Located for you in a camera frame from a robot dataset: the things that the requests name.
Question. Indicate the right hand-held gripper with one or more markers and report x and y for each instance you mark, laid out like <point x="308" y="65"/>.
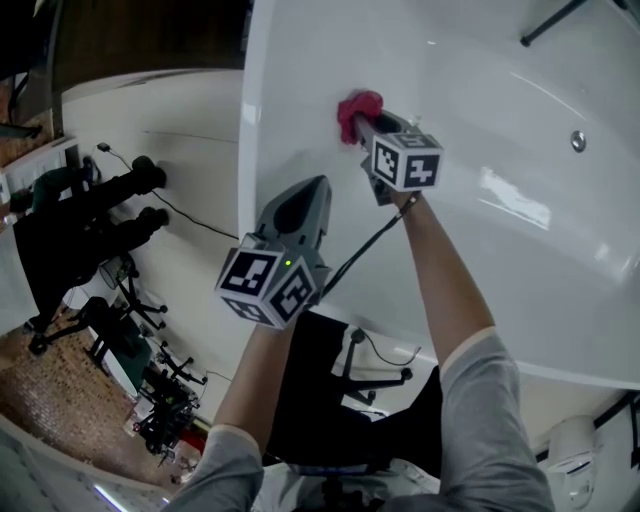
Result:
<point x="405" y="165"/>

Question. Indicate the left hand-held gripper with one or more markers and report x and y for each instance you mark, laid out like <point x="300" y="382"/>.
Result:
<point x="250" y="272"/>

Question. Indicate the red cleaning cloth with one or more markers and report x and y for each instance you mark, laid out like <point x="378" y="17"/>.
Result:
<point x="357" y="107"/>

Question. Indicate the white bathtub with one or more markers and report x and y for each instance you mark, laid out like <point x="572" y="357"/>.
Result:
<point x="500" y="100"/>

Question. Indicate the person's left forearm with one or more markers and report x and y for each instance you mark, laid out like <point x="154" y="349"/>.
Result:
<point x="250" y="380"/>

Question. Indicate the person's right forearm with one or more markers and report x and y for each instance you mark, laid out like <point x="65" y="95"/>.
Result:
<point x="445" y="280"/>

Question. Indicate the black tripod equipment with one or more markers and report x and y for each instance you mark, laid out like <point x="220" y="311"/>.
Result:
<point x="165" y="400"/>

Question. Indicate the chrome overflow drain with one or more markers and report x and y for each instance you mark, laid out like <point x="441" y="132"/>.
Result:
<point x="578" y="141"/>

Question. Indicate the person's black trousers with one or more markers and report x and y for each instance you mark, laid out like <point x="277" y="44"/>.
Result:
<point x="410" y="435"/>

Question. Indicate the brown wooden cabinet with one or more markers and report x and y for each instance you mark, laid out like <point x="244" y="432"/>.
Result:
<point x="150" y="35"/>

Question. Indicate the grey long-sleeved shirt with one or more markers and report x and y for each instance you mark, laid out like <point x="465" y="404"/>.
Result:
<point x="490" y="425"/>

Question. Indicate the black chest camera mount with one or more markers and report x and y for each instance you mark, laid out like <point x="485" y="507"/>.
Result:
<point x="340" y="480"/>

